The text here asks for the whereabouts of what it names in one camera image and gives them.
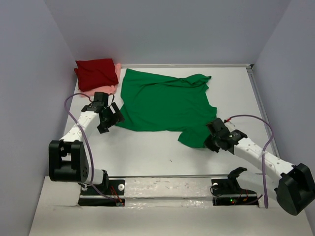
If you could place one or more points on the green t-shirt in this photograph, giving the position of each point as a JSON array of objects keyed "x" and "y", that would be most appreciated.
[{"x": 153, "y": 102}]

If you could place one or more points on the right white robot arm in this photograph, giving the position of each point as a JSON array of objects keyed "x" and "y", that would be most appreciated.
[{"x": 292, "y": 186}]

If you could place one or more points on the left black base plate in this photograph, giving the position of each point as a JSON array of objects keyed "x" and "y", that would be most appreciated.
[{"x": 99, "y": 196}]

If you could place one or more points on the folded dark red t-shirt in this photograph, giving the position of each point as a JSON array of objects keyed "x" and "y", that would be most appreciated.
[{"x": 92, "y": 74}]

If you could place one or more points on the folded pink t-shirt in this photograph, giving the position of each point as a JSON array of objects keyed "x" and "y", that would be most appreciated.
[{"x": 105, "y": 89}]

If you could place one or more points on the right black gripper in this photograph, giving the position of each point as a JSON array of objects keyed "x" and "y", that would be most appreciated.
[{"x": 208, "y": 144}]

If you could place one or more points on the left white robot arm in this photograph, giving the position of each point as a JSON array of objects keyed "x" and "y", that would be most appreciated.
[{"x": 70, "y": 157}]

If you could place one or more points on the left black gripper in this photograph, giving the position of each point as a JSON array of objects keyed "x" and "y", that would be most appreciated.
[{"x": 116, "y": 118}]

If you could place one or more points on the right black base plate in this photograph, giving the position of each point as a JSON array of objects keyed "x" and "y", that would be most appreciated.
[{"x": 227, "y": 191}]

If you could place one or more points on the white front cover board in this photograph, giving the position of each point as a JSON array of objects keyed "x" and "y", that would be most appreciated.
[{"x": 58, "y": 214}]

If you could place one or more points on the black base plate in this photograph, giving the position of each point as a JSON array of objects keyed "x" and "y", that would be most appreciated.
[
  {"x": 99, "y": 196},
  {"x": 227, "y": 191}
]

